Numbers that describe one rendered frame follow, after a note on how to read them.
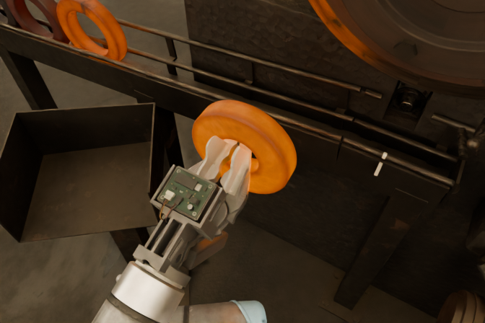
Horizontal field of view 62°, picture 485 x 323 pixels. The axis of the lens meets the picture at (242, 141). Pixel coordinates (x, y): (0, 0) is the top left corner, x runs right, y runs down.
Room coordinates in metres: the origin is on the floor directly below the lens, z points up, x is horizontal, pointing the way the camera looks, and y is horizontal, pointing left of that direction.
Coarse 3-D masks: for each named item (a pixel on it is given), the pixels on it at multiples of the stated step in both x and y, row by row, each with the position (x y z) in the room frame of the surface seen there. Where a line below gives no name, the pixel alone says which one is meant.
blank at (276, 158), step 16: (208, 112) 0.36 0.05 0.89; (224, 112) 0.35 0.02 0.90; (240, 112) 0.35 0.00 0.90; (256, 112) 0.35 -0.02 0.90; (208, 128) 0.36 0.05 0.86; (224, 128) 0.35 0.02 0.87; (240, 128) 0.34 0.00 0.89; (256, 128) 0.33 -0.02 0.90; (272, 128) 0.33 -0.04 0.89; (256, 144) 0.32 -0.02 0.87; (272, 144) 0.32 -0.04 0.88; (288, 144) 0.33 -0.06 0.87; (256, 160) 0.35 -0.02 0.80; (272, 160) 0.31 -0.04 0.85; (288, 160) 0.31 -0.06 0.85; (256, 176) 0.32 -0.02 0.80; (272, 176) 0.31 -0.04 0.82; (288, 176) 0.30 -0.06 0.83; (256, 192) 0.32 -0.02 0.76; (272, 192) 0.31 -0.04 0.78
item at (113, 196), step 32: (32, 128) 0.52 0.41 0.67; (64, 128) 0.52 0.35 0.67; (96, 128) 0.53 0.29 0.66; (128, 128) 0.54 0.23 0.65; (160, 128) 0.54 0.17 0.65; (0, 160) 0.41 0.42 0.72; (32, 160) 0.48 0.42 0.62; (64, 160) 0.50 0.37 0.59; (96, 160) 0.50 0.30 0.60; (128, 160) 0.49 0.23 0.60; (160, 160) 0.47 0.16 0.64; (0, 192) 0.36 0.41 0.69; (32, 192) 0.42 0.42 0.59; (64, 192) 0.42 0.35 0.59; (96, 192) 0.42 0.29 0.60; (128, 192) 0.42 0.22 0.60; (160, 192) 0.40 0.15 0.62; (32, 224) 0.35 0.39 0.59; (64, 224) 0.35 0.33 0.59; (96, 224) 0.35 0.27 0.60; (128, 224) 0.35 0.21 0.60; (128, 256) 0.40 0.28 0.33
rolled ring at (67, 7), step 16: (64, 0) 0.81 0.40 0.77; (80, 0) 0.80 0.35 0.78; (96, 0) 0.80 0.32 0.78; (64, 16) 0.83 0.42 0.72; (96, 16) 0.77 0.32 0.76; (112, 16) 0.79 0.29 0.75; (80, 32) 0.84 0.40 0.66; (112, 32) 0.76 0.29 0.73; (96, 48) 0.82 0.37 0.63; (112, 48) 0.76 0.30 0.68
